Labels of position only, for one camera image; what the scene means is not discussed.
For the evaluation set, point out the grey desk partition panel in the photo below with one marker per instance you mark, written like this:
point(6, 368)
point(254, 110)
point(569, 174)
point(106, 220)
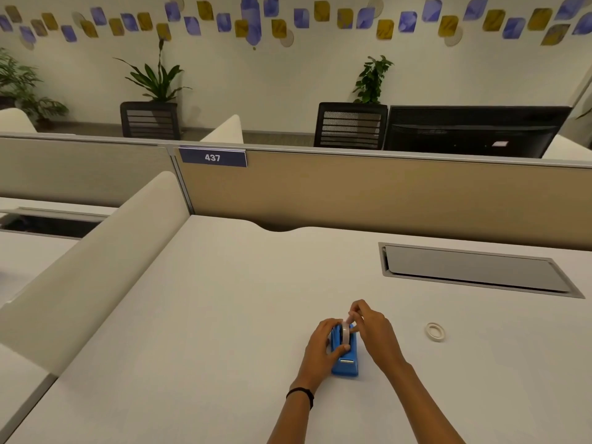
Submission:
point(83, 171)

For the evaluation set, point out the black wristband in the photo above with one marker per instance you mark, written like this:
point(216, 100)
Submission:
point(301, 393)

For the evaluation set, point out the person's left forearm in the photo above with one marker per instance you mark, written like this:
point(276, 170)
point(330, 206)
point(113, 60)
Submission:
point(291, 411)

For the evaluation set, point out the person's left hand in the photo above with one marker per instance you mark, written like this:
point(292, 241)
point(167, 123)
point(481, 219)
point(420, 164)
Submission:
point(319, 346)

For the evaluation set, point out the blue and gold wall decoration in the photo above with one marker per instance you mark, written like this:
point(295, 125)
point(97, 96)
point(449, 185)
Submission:
point(296, 18)

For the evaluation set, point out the beige desk partition panel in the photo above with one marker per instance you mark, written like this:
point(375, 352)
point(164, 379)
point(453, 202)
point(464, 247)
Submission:
point(379, 194)

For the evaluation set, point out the broad-leaf potted plant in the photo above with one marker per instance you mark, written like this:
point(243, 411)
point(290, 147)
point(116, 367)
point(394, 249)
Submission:
point(157, 78)

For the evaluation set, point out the bushy potted plant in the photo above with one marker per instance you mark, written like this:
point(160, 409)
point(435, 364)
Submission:
point(23, 90)

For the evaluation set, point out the person's left thumb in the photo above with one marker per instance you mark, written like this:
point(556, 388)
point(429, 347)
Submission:
point(341, 351)

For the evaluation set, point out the person's right hand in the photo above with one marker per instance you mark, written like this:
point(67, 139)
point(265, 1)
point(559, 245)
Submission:
point(377, 332)

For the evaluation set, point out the cream side divider panel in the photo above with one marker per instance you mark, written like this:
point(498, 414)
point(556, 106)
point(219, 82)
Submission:
point(15, 120)
point(568, 147)
point(97, 272)
point(224, 130)

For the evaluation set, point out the person's right forearm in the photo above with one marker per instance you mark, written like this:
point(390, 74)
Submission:
point(425, 406)

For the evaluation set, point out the black mesh office chair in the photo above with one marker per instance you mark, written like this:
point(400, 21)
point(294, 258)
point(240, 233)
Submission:
point(350, 126)
point(150, 121)

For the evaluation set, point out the blue tape dispenser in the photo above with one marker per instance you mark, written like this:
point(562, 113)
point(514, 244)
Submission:
point(348, 365)

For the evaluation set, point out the person's right thumb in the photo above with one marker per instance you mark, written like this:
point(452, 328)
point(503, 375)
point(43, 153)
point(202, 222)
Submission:
point(353, 319)

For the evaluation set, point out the small-leaf potted plant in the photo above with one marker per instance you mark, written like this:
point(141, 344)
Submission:
point(372, 79)

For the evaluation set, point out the black computer monitor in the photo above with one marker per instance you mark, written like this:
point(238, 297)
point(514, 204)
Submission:
point(471, 131)

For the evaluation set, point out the clear tape roll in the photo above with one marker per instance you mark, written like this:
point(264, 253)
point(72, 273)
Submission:
point(345, 334)

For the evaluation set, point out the empty white tape core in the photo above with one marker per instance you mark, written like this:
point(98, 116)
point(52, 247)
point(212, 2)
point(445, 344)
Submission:
point(435, 331)

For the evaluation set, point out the blue desk number sign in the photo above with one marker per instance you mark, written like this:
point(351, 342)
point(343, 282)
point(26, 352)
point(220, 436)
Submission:
point(212, 157)

